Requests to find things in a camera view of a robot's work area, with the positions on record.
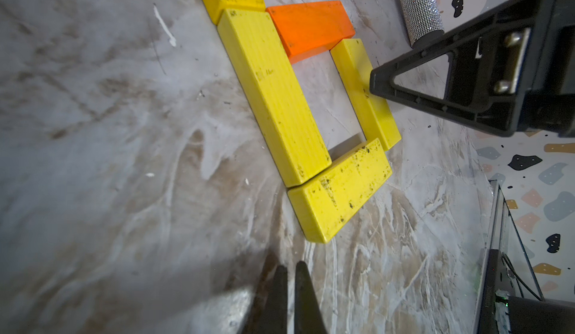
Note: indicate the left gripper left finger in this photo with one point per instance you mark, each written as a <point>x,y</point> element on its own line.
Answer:
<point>268,313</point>

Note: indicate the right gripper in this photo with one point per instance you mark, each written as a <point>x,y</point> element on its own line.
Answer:
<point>510,70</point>

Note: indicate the orange block diagonal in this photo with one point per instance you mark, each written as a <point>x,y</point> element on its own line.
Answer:
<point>309,29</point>

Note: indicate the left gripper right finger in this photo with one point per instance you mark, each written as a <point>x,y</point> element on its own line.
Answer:
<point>307,314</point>

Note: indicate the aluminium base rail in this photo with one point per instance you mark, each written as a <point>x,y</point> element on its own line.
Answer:
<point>510,298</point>

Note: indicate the glitter filled clear tube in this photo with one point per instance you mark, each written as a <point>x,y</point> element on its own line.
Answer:
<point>422,20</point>

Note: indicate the yellow block top vertical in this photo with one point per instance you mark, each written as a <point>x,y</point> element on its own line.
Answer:
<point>324,204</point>

